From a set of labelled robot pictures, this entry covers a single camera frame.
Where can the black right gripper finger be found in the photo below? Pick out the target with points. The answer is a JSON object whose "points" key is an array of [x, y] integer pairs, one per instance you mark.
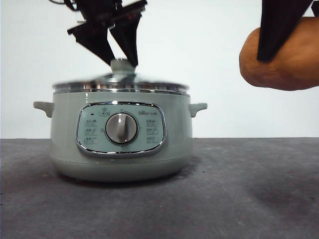
{"points": [[317, 7], [279, 25]]}

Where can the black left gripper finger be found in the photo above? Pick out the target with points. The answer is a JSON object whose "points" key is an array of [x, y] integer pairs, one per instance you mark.
{"points": [[129, 37], [97, 42]]}

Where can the glass lid with green knob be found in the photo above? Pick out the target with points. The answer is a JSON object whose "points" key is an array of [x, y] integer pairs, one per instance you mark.
{"points": [[119, 67]]}

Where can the brown potato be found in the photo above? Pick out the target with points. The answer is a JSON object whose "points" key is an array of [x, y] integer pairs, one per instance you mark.
{"points": [[286, 72]]}

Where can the pale green electric pot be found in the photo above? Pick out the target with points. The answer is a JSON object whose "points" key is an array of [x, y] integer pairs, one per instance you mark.
{"points": [[64, 129]]}

